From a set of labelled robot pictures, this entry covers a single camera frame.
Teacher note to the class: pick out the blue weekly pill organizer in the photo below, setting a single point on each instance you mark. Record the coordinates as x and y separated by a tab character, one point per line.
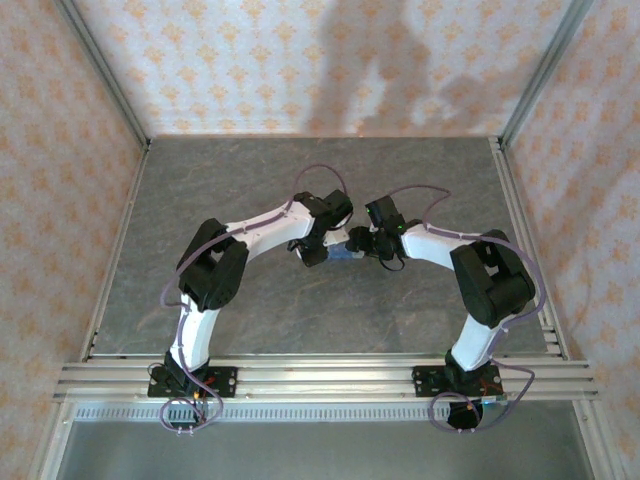
342	254

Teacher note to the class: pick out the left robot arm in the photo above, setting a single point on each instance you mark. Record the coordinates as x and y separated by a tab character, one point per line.
200	330

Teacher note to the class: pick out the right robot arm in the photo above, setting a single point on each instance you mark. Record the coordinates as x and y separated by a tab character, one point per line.
475	345

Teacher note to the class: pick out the grey metal panel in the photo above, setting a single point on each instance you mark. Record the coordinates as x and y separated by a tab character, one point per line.
320	450

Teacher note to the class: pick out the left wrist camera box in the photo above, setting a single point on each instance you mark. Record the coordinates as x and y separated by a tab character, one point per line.
340	237

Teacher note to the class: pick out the aluminium side rail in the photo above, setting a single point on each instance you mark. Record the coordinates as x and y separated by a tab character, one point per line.
135	185
509	175

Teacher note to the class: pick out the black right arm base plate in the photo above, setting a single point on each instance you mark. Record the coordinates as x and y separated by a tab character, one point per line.
425	382

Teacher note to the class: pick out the aluminium mounting rail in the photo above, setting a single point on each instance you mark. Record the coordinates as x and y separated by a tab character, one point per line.
325	380

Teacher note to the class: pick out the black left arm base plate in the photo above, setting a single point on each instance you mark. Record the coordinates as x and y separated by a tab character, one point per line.
225	382

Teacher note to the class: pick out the aluminium frame post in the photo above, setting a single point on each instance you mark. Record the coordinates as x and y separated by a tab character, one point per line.
103	70
544	70

